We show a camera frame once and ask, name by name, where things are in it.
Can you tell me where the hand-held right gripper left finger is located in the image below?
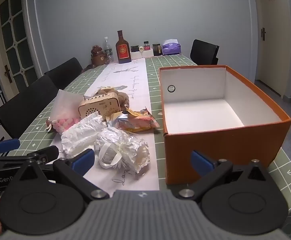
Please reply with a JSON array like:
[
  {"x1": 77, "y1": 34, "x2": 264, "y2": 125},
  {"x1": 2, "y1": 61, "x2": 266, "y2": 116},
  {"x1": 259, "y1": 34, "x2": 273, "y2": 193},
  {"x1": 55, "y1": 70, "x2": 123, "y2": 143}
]
[{"x1": 18, "y1": 149, "x2": 110, "y2": 201}]

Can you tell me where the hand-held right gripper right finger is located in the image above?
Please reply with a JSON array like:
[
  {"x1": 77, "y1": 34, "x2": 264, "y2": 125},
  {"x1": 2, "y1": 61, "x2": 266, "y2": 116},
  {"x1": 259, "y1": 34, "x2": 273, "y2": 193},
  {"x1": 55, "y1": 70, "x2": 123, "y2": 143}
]
[{"x1": 178, "y1": 151, "x2": 271, "y2": 201}]

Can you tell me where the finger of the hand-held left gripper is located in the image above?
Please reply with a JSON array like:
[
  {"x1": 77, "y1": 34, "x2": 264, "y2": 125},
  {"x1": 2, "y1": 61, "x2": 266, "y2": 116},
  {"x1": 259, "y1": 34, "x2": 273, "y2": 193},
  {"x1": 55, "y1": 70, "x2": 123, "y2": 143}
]
[
  {"x1": 26, "y1": 145, "x2": 59, "y2": 165},
  {"x1": 0, "y1": 138, "x2": 21, "y2": 158}
]

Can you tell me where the orange cardboard box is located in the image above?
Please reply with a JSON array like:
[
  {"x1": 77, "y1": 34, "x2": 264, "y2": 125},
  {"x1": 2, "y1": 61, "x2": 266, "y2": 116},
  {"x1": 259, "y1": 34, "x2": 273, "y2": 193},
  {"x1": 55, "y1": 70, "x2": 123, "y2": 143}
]
[{"x1": 159, "y1": 65, "x2": 291, "y2": 185}]

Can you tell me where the pink plush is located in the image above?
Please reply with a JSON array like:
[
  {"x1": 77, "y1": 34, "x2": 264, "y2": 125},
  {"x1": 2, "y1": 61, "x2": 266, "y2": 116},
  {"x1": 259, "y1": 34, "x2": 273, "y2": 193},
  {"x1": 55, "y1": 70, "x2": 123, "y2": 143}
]
[{"x1": 46, "y1": 89, "x2": 86, "y2": 134}]

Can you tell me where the white ribboned plastic bag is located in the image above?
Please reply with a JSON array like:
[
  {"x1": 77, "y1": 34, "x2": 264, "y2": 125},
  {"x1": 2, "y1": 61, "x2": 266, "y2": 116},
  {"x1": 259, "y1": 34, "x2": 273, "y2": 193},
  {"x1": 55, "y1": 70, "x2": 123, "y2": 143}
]
[{"x1": 93, "y1": 127, "x2": 150, "y2": 174}]

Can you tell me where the yellow pink snack packet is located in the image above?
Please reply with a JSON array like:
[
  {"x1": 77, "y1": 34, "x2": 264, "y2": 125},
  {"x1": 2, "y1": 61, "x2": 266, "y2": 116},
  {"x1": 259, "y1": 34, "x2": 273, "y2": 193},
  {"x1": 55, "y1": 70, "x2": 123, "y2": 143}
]
[{"x1": 107, "y1": 107, "x2": 160, "y2": 133}]

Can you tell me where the black dining chair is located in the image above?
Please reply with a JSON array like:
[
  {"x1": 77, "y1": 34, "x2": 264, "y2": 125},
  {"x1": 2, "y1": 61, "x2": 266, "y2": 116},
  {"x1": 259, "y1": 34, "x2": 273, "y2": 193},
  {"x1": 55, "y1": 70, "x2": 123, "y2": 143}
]
[
  {"x1": 0, "y1": 75, "x2": 59, "y2": 141},
  {"x1": 44, "y1": 57, "x2": 83, "y2": 91}
]

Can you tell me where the wooden toy radio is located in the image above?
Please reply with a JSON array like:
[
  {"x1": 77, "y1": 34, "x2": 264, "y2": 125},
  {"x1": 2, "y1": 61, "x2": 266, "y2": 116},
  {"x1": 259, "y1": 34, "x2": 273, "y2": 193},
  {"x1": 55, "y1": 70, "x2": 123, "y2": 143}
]
[{"x1": 78, "y1": 91, "x2": 121, "y2": 118}]

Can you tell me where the brown plush toy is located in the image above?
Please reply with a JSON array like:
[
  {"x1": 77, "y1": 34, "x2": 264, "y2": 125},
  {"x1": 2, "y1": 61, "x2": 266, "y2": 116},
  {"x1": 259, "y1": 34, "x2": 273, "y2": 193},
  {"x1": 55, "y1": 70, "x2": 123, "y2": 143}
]
[{"x1": 92, "y1": 86, "x2": 131, "y2": 111}]

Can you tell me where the white printed table runner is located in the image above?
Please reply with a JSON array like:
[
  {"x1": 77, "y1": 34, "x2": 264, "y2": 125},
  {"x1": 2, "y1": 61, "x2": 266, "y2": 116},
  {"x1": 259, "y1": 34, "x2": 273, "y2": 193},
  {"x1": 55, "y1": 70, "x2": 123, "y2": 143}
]
[{"x1": 52, "y1": 58, "x2": 160, "y2": 191}]

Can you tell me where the green checked tablecloth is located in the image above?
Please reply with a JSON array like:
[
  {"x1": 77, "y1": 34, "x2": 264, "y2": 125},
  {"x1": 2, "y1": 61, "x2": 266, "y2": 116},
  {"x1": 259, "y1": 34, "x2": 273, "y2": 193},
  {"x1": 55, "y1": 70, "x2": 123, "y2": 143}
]
[{"x1": 10, "y1": 53, "x2": 291, "y2": 240}]

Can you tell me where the brown bear jar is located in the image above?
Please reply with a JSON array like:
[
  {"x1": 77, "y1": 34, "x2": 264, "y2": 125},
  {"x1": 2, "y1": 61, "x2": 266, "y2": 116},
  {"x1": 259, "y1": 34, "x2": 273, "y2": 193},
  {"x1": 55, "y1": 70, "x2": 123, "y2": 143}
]
[{"x1": 90, "y1": 45, "x2": 110, "y2": 67}]

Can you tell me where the glass panel door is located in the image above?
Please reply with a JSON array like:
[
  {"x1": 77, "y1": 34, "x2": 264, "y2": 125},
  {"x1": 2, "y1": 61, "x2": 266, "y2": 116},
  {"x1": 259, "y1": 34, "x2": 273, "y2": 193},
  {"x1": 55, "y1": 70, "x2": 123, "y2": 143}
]
[{"x1": 0, "y1": 0, "x2": 40, "y2": 93}]

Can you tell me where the black office chair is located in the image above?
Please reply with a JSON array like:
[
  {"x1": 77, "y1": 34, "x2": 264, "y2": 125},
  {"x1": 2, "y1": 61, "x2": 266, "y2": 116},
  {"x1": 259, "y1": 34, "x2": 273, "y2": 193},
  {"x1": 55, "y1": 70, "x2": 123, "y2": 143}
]
[{"x1": 190, "y1": 39, "x2": 220, "y2": 66}]

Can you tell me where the clear water bottle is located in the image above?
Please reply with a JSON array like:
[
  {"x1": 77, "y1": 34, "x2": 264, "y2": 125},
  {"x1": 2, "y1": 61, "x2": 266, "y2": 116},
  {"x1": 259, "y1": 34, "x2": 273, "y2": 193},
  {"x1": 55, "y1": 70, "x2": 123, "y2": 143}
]
[{"x1": 103, "y1": 37, "x2": 114, "y2": 63}]

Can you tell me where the brown liquor bottle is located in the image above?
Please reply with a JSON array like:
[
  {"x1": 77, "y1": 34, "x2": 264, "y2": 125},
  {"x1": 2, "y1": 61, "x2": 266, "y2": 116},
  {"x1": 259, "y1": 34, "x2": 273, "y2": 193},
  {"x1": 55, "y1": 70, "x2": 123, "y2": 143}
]
[{"x1": 115, "y1": 30, "x2": 132, "y2": 64}]

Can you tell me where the purple tissue pack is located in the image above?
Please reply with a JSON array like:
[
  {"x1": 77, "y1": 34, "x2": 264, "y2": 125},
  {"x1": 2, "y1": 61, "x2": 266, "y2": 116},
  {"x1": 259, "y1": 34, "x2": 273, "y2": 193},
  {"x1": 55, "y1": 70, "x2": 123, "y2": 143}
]
[{"x1": 162, "y1": 39, "x2": 182, "y2": 56}]

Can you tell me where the cream room door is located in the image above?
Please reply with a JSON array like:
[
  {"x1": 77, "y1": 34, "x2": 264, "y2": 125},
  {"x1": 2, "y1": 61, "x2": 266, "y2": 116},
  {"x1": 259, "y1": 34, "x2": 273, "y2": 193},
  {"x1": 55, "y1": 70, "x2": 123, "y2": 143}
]
[{"x1": 256, "y1": 0, "x2": 286, "y2": 98}]

